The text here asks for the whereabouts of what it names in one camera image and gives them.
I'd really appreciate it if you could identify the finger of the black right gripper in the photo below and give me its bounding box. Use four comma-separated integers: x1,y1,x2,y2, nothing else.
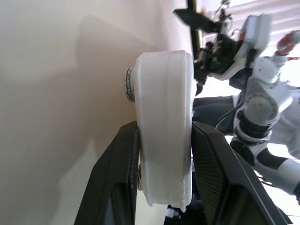
194,75,207,97
172,8,217,34

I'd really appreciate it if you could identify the dark grey rounded object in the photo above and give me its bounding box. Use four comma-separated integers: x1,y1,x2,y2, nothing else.
192,96,236,135

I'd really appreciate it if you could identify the person's bare hand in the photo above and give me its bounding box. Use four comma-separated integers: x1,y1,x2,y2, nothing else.
276,31,300,53

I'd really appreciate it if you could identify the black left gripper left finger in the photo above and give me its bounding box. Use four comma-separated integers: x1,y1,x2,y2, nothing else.
74,121,141,225

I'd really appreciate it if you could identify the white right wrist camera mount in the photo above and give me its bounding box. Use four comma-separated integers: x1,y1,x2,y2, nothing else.
220,13,273,82

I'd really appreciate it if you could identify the black vertical post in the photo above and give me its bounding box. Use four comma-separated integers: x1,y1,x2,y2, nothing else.
186,0,202,58

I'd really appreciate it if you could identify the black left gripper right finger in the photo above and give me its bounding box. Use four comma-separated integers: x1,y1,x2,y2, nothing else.
191,121,294,225

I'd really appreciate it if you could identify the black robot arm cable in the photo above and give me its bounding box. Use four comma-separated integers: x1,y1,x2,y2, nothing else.
215,99,242,128

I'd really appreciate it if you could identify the white plastic jug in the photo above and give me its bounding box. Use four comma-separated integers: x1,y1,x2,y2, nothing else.
123,49,195,213

